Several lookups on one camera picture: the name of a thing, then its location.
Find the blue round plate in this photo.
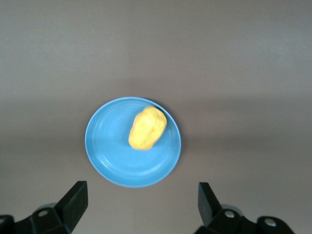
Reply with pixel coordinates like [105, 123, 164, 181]
[84, 97, 182, 189]

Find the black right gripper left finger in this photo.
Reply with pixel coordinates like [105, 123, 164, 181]
[13, 180, 89, 234]

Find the yellow potato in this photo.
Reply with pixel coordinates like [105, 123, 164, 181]
[128, 105, 168, 151]

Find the brown table cover sheet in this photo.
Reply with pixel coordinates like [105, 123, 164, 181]
[0, 0, 312, 234]

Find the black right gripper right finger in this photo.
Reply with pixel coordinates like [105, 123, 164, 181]
[196, 181, 259, 234]

